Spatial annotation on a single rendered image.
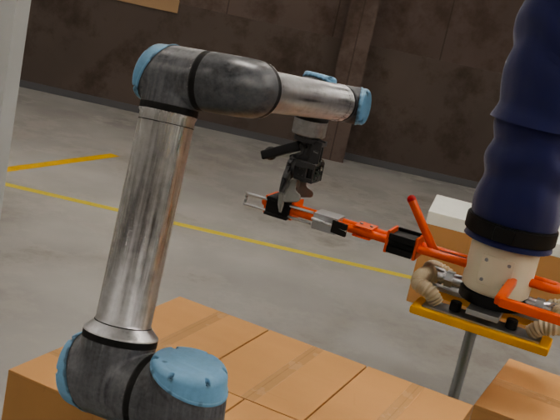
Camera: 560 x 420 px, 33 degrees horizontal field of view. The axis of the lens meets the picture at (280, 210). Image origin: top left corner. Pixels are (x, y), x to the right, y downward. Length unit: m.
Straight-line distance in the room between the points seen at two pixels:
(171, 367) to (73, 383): 0.22
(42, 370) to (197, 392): 1.26
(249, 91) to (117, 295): 0.46
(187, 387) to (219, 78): 0.57
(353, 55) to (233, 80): 8.50
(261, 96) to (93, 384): 0.63
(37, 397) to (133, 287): 1.12
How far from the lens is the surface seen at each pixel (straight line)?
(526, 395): 2.45
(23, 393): 2.92
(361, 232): 2.45
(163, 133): 1.81
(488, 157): 2.31
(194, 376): 1.75
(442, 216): 3.92
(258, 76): 1.79
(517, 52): 2.27
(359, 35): 10.24
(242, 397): 2.99
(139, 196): 1.81
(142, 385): 1.80
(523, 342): 2.30
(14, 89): 5.45
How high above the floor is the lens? 1.81
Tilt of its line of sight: 14 degrees down
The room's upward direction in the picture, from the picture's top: 12 degrees clockwise
